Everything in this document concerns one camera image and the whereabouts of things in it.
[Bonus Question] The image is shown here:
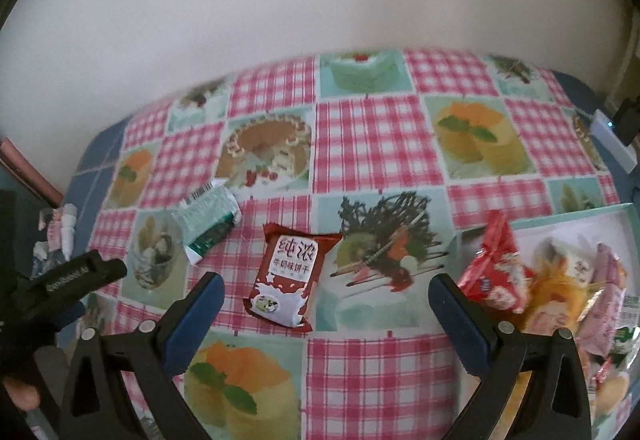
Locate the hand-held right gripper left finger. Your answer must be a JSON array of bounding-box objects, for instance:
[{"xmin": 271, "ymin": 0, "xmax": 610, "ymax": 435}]
[{"xmin": 60, "ymin": 271, "xmax": 226, "ymax": 440}]

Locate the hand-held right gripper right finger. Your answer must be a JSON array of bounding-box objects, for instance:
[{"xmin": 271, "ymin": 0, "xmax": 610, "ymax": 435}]
[{"xmin": 427, "ymin": 272, "xmax": 593, "ymax": 440}]

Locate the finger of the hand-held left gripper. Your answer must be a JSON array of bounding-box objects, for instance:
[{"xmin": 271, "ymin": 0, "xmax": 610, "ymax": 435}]
[
  {"xmin": 87, "ymin": 252, "xmax": 128, "ymax": 289},
  {"xmin": 51, "ymin": 301, "xmax": 87, "ymax": 334}
]

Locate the red snack packet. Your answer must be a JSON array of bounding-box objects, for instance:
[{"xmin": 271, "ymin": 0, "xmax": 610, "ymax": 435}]
[
  {"xmin": 475, "ymin": 210, "xmax": 521, "ymax": 271},
  {"xmin": 457, "ymin": 250, "xmax": 536, "ymax": 315}
]

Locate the brown red biscuit packet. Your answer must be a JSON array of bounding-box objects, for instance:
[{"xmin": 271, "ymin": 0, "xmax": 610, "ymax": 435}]
[{"xmin": 243, "ymin": 222, "xmax": 343, "ymax": 333}]

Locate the green white biscuit packet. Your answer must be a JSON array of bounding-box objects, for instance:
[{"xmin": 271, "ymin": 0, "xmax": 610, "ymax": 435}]
[
  {"xmin": 617, "ymin": 295, "xmax": 640, "ymax": 356},
  {"xmin": 171, "ymin": 180, "xmax": 243, "ymax": 265}
]

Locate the yellow clear snack packet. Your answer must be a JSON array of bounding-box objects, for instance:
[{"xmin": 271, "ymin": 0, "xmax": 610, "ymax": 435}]
[{"xmin": 530, "ymin": 265, "xmax": 601, "ymax": 336}]

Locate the pink swiss roll packet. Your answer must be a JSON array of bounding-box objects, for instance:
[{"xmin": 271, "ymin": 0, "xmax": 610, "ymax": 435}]
[{"xmin": 575, "ymin": 242, "xmax": 628, "ymax": 356}]

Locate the teal shallow cardboard box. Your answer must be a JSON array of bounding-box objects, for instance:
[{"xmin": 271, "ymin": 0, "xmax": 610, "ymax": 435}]
[{"xmin": 457, "ymin": 204, "xmax": 640, "ymax": 440}]

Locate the person's left hand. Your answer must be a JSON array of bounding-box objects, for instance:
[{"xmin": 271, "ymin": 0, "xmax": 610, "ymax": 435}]
[{"xmin": 1, "ymin": 376, "xmax": 42, "ymax": 413}]

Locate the reddish wooden bar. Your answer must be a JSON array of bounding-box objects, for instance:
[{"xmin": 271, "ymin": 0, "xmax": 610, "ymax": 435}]
[{"xmin": 0, "ymin": 139, "xmax": 63, "ymax": 203}]

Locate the checked printed tablecloth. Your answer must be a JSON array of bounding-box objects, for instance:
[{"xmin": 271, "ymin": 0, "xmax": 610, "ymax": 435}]
[{"xmin": 30, "ymin": 47, "xmax": 626, "ymax": 440}]

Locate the white power strip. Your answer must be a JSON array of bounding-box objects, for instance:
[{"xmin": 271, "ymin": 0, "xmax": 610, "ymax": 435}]
[{"xmin": 590, "ymin": 110, "xmax": 640, "ymax": 173}]

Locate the black charger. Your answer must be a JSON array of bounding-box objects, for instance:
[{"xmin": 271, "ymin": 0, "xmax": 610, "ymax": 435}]
[{"xmin": 614, "ymin": 97, "xmax": 640, "ymax": 145}]

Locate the white plug with cable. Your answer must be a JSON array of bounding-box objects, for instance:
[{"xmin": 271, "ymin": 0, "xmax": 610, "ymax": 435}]
[{"xmin": 32, "ymin": 204, "xmax": 78, "ymax": 271}]

